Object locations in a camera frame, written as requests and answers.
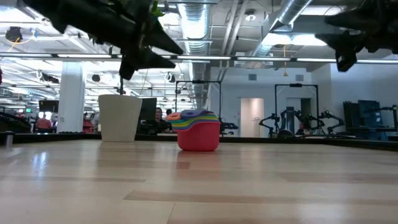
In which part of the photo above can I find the orange measuring cup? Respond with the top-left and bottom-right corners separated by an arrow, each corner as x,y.
165,111 -> 182,122

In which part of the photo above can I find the red measuring cup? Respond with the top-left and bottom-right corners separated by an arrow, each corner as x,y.
176,121 -> 222,152

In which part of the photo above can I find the white building column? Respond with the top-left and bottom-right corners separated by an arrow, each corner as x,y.
56,60 -> 87,134

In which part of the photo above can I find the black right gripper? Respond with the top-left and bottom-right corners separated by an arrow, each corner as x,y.
314,0 -> 387,73

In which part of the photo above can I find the light blue measuring cup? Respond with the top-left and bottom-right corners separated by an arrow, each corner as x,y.
181,115 -> 219,120

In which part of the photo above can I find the yellow hanging cord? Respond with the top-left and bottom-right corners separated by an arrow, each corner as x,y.
282,44 -> 289,77

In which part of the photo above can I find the green leafy plant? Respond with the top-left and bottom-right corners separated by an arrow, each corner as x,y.
107,0 -> 166,96

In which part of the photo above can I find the silver ceiling duct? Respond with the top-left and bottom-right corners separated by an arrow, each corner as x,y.
178,0 -> 208,55
248,0 -> 314,57

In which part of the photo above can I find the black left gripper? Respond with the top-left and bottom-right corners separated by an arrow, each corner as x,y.
119,0 -> 185,81

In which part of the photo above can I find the white ceiling light strip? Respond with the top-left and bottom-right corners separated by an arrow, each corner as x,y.
236,56 -> 292,62
176,55 -> 232,61
296,57 -> 398,65
0,53 -> 53,58
57,54 -> 113,59

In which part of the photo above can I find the person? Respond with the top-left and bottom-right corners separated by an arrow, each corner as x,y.
82,112 -> 96,134
35,112 -> 52,130
153,106 -> 172,133

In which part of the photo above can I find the black ceiling device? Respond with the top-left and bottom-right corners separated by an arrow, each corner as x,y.
4,26 -> 24,44

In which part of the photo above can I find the white plant pot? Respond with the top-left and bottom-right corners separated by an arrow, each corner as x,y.
98,93 -> 144,144

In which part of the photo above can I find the dark blue cabinet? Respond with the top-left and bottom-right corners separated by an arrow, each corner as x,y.
343,99 -> 398,140

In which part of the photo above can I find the navy measuring cup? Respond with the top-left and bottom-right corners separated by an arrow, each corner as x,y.
180,108 -> 216,119

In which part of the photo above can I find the black computer monitor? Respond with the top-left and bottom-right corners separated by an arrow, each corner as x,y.
38,100 -> 60,114
138,97 -> 159,132

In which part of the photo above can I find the black aluminium table frame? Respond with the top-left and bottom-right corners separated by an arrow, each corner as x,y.
0,131 -> 398,152

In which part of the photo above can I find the black background station frame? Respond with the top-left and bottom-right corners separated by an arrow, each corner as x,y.
274,83 -> 320,136
174,79 -> 223,132

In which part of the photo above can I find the white door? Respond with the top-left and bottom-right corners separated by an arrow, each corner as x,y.
239,97 -> 266,138

